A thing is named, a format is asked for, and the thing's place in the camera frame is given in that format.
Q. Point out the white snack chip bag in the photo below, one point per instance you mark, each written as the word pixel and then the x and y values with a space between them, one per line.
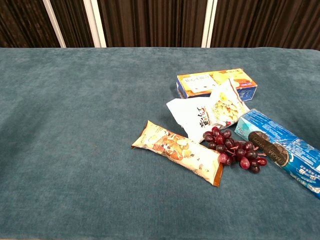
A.
pixel 200 113

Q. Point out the dark brown pleated curtain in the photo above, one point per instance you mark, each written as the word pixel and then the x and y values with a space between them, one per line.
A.
pixel 155 22

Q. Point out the teal velvet table cloth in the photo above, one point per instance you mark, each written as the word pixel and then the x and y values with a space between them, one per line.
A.
pixel 87 137

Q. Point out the red grape bunch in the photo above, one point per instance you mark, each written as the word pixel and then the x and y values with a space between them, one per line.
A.
pixel 233 148

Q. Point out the blue and yellow cracker box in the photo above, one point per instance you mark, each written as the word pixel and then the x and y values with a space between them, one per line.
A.
pixel 197 83

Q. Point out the white vertical frame post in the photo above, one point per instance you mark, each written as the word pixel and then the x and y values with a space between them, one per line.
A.
pixel 53 22
pixel 95 22
pixel 209 22

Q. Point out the blue sandwich cookie package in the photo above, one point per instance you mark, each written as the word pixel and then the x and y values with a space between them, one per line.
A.
pixel 287 147

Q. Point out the beige long snack packet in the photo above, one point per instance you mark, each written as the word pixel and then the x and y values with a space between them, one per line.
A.
pixel 175 150

